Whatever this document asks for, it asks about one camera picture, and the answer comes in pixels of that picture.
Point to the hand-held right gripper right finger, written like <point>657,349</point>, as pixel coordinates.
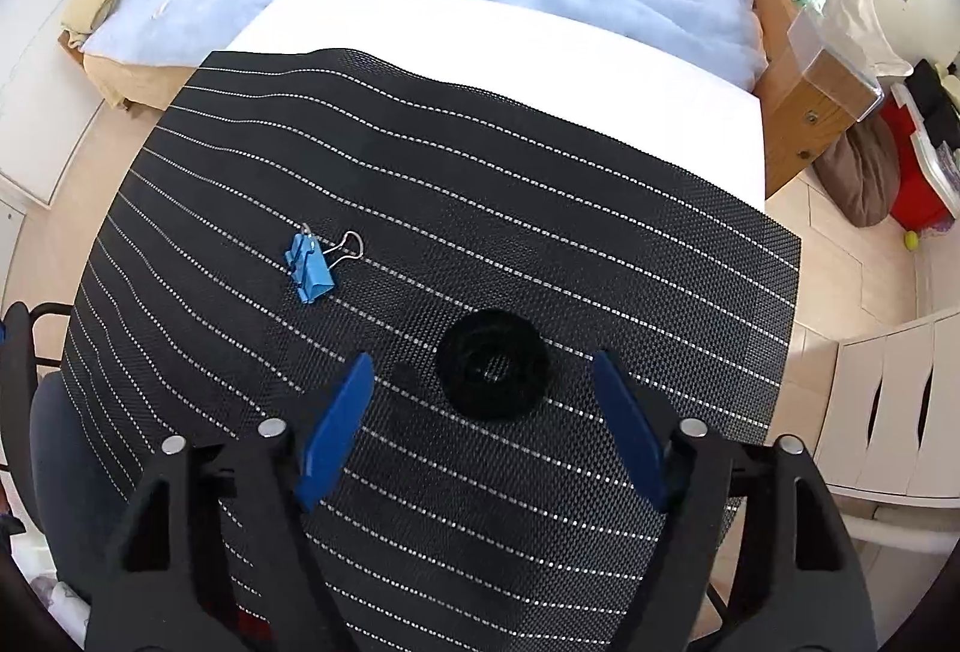
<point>630,431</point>

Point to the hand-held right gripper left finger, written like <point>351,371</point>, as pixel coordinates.
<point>334,434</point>

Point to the black hair scrunchie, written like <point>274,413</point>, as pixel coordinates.
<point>529,389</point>

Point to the blue binder clip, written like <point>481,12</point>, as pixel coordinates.
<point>311,269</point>

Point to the black striped mat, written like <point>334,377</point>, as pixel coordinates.
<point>450,194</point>

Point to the dark office chair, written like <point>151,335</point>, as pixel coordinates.
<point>60,449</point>

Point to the yellow-green ball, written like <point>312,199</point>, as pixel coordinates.
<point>912,240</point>

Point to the brown bean bag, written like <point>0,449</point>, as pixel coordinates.
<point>862,172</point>

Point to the red cooler box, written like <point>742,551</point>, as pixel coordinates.
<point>911,190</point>

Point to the beige mattress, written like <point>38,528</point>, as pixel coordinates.
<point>127,74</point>

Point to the white wardrobe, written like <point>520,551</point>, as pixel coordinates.
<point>45,97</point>

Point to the black bags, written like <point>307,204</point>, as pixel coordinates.
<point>934,97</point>

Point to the beige folded towel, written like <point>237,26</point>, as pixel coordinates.
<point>86,10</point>

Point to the wooden bed frame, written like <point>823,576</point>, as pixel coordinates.
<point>795,119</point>

